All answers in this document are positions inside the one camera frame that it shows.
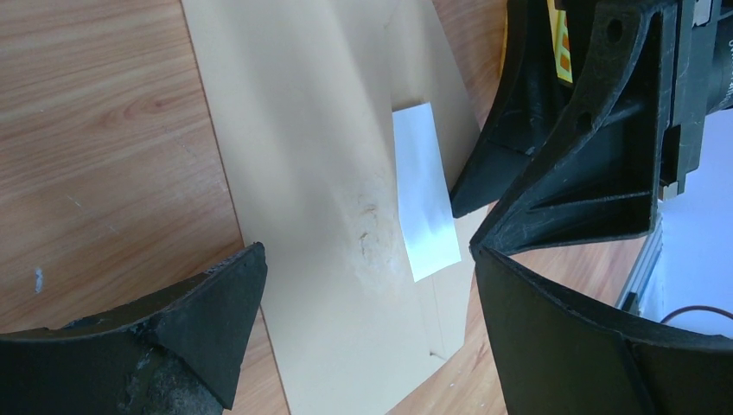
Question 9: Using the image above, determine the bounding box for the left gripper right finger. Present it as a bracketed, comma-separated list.
[475, 249, 732, 414]

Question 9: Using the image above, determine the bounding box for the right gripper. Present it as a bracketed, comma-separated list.
[470, 1, 732, 255]

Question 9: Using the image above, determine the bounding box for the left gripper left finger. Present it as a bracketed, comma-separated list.
[1, 243, 267, 414]

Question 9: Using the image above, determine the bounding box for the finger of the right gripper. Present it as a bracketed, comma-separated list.
[449, 1, 566, 219]

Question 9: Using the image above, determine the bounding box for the letter paper sheet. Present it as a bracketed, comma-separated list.
[392, 103, 462, 282]

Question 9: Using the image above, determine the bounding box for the yellow toy window brick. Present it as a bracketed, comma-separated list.
[547, 0, 573, 85]

